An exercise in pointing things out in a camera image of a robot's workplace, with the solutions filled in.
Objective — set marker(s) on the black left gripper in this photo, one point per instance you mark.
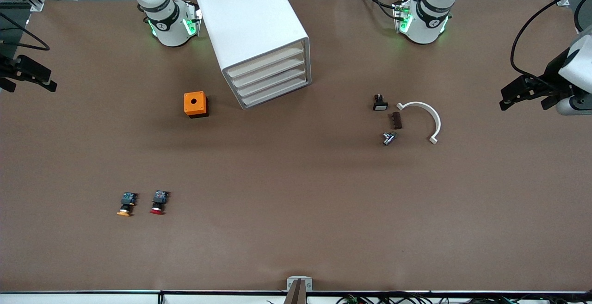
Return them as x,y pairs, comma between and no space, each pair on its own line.
551,73

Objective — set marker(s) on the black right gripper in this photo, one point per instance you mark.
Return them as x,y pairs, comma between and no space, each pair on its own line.
8,69

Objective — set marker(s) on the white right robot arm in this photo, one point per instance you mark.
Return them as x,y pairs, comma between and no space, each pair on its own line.
171,26

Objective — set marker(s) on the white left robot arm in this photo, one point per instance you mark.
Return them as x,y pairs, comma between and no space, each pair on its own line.
423,26

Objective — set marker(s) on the black white-capped button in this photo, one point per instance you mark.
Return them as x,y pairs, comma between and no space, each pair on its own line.
380,105

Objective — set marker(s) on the yellow push button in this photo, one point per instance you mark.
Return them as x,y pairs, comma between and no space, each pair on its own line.
126,202

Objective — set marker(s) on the red push button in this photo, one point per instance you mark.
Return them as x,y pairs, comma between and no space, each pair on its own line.
159,200

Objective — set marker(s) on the white curved arc piece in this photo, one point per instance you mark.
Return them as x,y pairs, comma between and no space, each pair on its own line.
432,114

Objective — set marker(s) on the brown terminal block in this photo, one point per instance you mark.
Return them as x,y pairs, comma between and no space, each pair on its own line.
395,120

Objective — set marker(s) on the orange box with hole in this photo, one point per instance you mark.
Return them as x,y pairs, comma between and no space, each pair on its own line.
194,102

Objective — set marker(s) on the brown table mat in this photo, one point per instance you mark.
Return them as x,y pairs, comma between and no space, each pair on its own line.
296,202

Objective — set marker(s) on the black left camera bracket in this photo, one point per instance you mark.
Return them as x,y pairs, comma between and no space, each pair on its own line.
550,102

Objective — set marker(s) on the white table edge rail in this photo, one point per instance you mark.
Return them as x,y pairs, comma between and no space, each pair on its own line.
69,298

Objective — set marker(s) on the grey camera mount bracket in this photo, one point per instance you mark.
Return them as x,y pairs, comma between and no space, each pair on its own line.
290,284

